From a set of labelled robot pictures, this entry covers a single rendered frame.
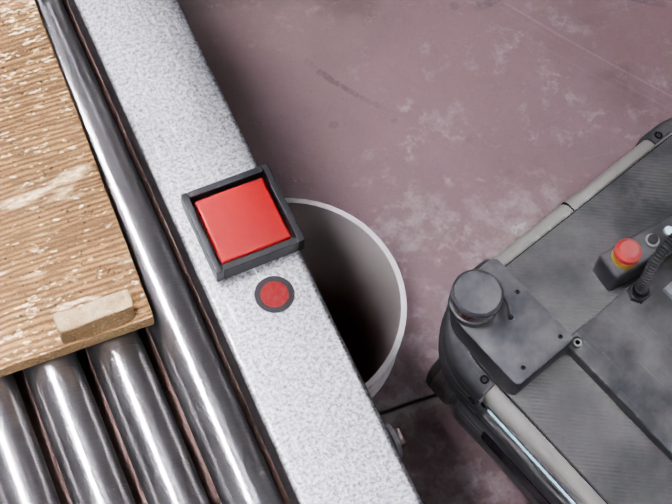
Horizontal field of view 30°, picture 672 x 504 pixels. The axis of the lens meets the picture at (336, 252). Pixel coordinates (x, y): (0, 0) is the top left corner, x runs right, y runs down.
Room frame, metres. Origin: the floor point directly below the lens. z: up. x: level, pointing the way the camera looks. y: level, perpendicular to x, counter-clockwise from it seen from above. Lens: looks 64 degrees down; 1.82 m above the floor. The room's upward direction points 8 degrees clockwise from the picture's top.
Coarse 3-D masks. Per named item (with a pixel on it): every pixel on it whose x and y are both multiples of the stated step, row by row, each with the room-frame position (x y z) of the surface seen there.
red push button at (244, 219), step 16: (224, 192) 0.48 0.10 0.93; (240, 192) 0.48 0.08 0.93; (256, 192) 0.48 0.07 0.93; (208, 208) 0.46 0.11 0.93; (224, 208) 0.46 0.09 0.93; (240, 208) 0.46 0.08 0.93; (256, 208) 0.46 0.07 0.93; (272, 208) 0.47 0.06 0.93; (208, 224) 0.44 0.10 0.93; (224, 224) 0.45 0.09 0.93; (240, 224) 0.45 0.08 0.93; (256, 224) 0.45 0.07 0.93; (272, 224) 0.45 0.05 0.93; (224, 240) 0.43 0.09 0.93; (240, 240) 0.43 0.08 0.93; (256, 240) 0.44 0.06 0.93; (272, 240) 0.44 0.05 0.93; (224, 256) 0.42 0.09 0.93; (240, 256) 0.42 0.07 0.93
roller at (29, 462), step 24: (0, 384) 0.29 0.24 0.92; (0, 408) 0.27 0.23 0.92; (24, 408) 0.28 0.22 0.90; (0, 432) 0.26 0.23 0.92; (24, 432) 0.26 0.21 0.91; (0, 456) 0.24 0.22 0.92; (24, 456) 0.24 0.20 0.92; (0, 480) 0.22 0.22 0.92; (24, 480) 0.22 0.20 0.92; (48, 480) 0.23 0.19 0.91
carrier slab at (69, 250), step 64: (0, 0) 0.62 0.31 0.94; (0, 64) 0.56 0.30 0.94; (0, 128) 0.50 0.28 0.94; (64, 128) 0.51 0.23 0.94; (0, 192) 0.44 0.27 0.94; (64, 192) 0.45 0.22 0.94; (0, 256) 0.39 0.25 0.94; (64, 256) 0.40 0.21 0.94; (128, 256) 0.40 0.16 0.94; (0, 320) 0.34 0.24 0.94
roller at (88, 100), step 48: (48, 0) 0.64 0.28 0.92; (96, 96) 0.56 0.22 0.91; (96, 144) 0.51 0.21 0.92; (144, 192) 0.48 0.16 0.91; (144, 240) 0.43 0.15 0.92; (144, 288) 0.39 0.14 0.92; (192, 336) 0.35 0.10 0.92; (192, 384) 0.31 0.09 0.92; (192, 432) 0.28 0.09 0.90; (240, 432) 0.28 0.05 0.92; (240, 480) 0.25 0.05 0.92
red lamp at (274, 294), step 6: (270, 282) 0.41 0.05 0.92; (276, 282) 0.41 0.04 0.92; (264, 288) 0.40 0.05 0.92; (270, 288) 0.40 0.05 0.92; (276, 288) 0.40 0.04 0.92; (282, 288) 0.40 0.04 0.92; (264, 294) 0.40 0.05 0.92; (270, 294) 0.40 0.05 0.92; (276, 294) 0.40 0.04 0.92; (282, 294) 0.40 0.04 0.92; (288, 294) 0.40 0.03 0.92; (264, 300) 0.39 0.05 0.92; (270, 300) 0.39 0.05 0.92; (276, 300) 0.39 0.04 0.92; (282, 300) 0.39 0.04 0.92; (270, 306) 0.39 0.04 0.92; (276, 306) 0.39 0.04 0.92
